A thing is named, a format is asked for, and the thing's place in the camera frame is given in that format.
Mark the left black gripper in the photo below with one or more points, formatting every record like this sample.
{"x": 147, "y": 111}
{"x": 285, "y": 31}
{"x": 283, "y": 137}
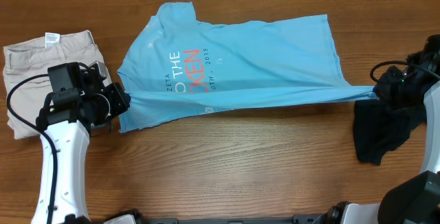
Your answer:
{"x": 121, "y": 100}

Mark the black Nike garment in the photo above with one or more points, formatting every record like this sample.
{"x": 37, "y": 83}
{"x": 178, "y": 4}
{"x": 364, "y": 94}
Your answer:
{"x": 378, "y": 129}

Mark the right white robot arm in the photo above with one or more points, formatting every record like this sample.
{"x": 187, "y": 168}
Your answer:
{"x": 406, "y": 98}

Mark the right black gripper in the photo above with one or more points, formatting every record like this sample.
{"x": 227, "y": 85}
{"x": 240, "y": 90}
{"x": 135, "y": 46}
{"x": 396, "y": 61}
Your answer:
{"x": 382, "y": 88}

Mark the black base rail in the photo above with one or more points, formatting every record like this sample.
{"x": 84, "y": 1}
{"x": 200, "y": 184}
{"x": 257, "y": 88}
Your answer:
{"x": 133, "y": 216}

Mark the light blue printed t-shirt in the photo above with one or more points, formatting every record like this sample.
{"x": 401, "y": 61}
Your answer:
{"x": 180, "y": 67}

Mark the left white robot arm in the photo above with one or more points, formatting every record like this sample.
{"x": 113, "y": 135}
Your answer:
{"x": 81, "y": 99}

